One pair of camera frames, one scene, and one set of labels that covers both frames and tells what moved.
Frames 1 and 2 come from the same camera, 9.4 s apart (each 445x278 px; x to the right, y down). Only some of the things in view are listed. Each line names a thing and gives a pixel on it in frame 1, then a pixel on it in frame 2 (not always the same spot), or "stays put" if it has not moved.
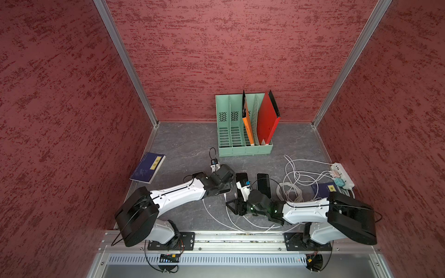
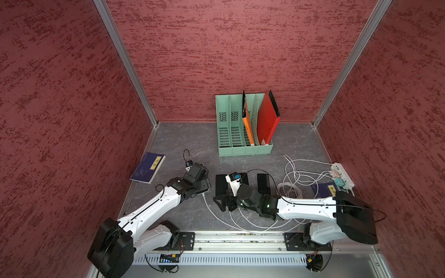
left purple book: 148,167 stays put
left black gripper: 228,185 to 205,183
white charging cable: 260,227 stays put
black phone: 263,183 stays put
